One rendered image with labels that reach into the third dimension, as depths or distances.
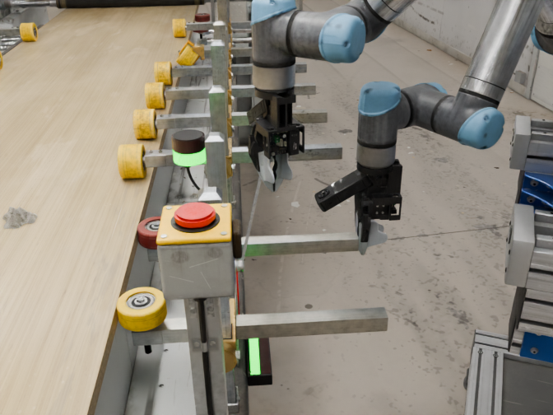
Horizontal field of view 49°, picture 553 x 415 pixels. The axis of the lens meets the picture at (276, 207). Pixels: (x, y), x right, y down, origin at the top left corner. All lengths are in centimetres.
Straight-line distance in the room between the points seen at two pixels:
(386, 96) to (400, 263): 173
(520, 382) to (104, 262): 130
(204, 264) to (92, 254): 63
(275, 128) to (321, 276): 164
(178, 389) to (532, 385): 110
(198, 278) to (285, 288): 199
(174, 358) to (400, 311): 133
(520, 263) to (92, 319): 70
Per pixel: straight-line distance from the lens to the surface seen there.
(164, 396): 126
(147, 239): 121
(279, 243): 124
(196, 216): 58
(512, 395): 193
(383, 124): 113
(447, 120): 113
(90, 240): 123
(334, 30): 97
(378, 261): 277
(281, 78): 105
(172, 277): 59
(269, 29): 103
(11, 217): 134
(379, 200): 120
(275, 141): 107
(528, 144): 151
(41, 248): 124
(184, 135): 110
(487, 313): 256
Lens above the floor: 151
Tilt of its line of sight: 28 degrees down
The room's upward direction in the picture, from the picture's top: 1 degrees counter-clockwise
